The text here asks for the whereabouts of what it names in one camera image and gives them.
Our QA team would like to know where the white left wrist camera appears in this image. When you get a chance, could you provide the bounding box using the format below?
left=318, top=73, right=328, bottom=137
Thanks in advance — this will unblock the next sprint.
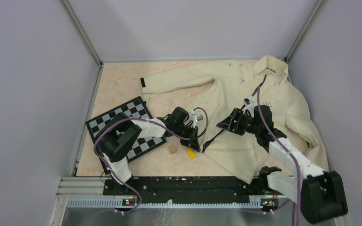
left=190, top=113, right=203, bottom=126

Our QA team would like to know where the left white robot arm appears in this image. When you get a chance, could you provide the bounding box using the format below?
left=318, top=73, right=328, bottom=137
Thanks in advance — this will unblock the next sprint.
left=93, top=107, right=208, bottom=195

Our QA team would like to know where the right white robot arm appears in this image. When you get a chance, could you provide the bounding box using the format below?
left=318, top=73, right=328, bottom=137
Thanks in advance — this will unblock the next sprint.
left=216, top=105, right=348, bottom=224

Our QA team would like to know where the grey slotted cable duct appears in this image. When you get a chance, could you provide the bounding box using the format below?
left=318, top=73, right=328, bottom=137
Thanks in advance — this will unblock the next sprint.
left=67, top=198, right=263, bottom=209

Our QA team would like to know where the yellow rectangular block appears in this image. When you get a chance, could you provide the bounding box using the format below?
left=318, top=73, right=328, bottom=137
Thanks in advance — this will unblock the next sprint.
left=186, top=148, right=196, bottom=160

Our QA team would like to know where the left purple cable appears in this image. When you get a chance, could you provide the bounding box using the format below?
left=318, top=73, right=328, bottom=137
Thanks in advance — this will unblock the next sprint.
left=93, top=107, right=209, bottom=216

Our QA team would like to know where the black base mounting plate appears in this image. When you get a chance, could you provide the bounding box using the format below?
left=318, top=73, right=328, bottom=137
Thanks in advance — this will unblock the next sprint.
left=103, top=176, right=281, bottom=204

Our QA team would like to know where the cream zip-up jacket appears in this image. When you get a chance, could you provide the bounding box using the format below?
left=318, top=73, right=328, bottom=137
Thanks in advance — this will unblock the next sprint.
left=141, top=55, right=329, bottom=183

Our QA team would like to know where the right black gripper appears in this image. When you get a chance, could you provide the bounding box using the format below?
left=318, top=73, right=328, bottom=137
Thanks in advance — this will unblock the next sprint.
left=217, top=108, right=260, bottom=136

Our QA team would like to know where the black white checkerboard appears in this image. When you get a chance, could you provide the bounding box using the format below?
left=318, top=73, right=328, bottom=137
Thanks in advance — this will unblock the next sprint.
left=85, top=96, right=167, bottom=175

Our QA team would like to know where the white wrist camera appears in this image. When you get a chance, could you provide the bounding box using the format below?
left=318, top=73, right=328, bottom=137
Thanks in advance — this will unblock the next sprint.
left=243, top=96, right=257, bottom=110
left=190, top=113, right=203, bottom=126

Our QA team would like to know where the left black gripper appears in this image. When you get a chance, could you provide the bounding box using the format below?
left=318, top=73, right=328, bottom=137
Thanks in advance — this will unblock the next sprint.
left=173, top=123, right=200, bottom=152

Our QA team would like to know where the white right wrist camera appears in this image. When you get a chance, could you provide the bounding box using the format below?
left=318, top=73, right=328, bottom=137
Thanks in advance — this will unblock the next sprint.
left=243, top=96, right=257, bottom=110

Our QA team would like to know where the small wooden letter cube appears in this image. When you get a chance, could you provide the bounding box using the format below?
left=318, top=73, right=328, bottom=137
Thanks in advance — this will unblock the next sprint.
left=168, top=145, right=178, bottom=154

